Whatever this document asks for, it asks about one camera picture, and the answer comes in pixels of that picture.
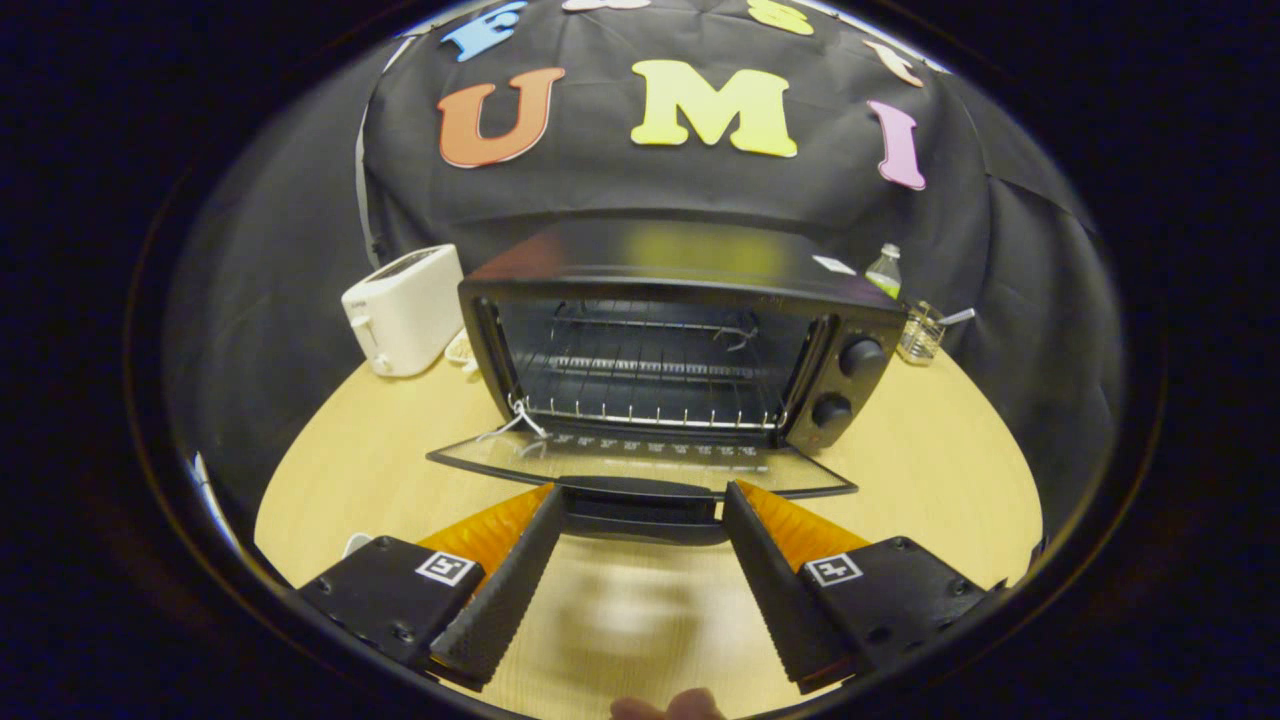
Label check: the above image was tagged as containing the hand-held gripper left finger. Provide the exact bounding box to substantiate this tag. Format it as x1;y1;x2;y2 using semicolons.
297;483;566;691

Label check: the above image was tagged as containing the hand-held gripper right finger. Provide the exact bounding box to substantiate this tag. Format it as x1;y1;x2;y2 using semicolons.
722;480;1009;694

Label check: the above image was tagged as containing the black toaster oven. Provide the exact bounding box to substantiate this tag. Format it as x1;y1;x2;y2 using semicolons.
428;218;909;546

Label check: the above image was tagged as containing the white pop-up toaster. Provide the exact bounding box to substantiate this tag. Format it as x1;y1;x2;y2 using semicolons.
341;244;467;379

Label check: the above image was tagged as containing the clear glass cup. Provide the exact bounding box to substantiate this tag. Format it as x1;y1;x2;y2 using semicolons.
897;300;946;366

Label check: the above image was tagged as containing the small green drink bottle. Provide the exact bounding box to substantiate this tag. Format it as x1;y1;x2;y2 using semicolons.
865;243;903;299

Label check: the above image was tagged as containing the black backdrop cloth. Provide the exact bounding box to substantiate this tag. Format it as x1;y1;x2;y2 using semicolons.
165;0;1121;541

